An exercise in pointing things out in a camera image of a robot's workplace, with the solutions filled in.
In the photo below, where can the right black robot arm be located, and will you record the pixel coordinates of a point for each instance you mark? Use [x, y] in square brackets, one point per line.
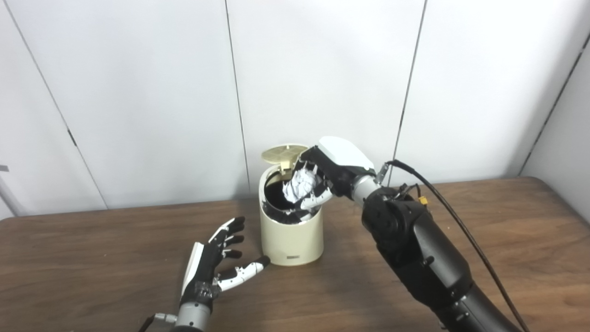
[424, 249]

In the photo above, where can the white paper ball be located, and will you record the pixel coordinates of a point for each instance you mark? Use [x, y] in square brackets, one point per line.
[299, 184]

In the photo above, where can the black wall panel hinge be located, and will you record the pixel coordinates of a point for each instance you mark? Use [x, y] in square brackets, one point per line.
[72, 137]

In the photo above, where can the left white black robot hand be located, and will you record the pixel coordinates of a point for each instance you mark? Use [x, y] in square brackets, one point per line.
[203, 267]

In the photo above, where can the cream round bin lid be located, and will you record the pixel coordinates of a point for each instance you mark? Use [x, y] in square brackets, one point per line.
[281, 154]

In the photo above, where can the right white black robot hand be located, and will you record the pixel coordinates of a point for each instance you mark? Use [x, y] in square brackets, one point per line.
[343, 159]

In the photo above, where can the cream-colored round bin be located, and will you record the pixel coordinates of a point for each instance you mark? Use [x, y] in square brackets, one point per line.
[290, 240]

